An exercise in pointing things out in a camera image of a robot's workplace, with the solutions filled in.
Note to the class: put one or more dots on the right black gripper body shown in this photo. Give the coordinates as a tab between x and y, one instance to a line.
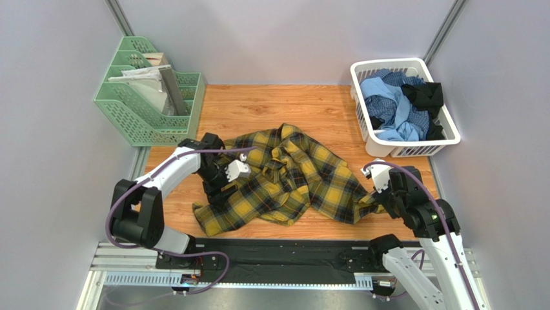
387	202

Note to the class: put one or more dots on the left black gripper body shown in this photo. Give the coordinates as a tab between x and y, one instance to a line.
214	177

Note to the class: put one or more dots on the yellow plaid long sleeve shirt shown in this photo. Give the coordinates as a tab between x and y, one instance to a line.
290	173

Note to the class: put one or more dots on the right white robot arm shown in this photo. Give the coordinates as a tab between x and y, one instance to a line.
436	227

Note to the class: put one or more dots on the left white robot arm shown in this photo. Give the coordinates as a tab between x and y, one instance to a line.
136	217

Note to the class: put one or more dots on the light blue shirt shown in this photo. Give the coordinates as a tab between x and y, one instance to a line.
389	106

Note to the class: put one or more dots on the blue checked shirt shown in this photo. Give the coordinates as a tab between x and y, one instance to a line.
399	79

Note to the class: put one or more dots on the green file organizer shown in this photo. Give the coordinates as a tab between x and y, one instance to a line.
133	116

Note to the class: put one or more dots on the black garment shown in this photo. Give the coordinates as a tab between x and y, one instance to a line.
429	98

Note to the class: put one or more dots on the grey folder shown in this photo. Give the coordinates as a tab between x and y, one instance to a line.
173	91

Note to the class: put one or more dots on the papers in organizer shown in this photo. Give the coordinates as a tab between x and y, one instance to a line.
148	83

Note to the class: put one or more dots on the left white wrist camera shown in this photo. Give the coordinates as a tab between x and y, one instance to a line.
238	168

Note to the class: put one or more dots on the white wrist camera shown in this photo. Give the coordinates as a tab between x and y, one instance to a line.
378	172
238	168

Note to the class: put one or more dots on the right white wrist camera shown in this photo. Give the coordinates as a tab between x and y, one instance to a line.
378	172

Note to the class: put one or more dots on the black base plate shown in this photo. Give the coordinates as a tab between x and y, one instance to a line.
277	261

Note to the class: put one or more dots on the aluminium rail frame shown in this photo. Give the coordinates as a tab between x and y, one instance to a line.
129	279

